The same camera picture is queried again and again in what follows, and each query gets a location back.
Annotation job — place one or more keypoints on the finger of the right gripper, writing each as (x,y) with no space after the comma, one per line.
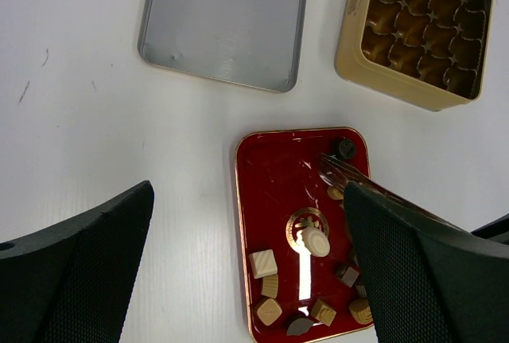
(497,230)

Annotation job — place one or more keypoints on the caramel cube chocolate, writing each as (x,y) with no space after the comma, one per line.
(323,312)

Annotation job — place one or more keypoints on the red rectangular tray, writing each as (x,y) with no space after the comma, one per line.
(280,193)

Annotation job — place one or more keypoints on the tan square chocolate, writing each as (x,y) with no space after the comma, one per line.
(268,311)

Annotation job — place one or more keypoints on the silver tin lid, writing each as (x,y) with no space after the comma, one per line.
(253,43)

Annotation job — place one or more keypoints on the dark round chocolate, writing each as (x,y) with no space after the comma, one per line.
(344,149)

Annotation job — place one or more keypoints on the silver metal tongs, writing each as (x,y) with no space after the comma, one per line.
(372,209)

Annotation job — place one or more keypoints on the gold chocolate tin box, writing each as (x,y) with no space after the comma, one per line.
(429,53)

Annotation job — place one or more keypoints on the white square chocolate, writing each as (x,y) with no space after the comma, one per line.
(263,263)

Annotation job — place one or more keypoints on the small tan ribbed chocolate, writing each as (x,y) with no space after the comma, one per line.
(270,286)

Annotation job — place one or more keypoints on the dark leaf chocolate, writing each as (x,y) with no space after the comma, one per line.
(299,326)

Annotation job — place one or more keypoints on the brown cube chocolate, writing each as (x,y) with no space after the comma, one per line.
(347,275)

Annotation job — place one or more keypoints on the white swirl round chocolate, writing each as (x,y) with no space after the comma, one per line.
(316,242)

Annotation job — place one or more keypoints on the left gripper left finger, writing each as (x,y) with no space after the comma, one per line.
(72,281)

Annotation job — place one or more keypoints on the tan ridged round chocolate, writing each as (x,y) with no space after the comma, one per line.
(361,311)

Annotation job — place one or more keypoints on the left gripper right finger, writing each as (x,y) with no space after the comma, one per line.
(436,286)

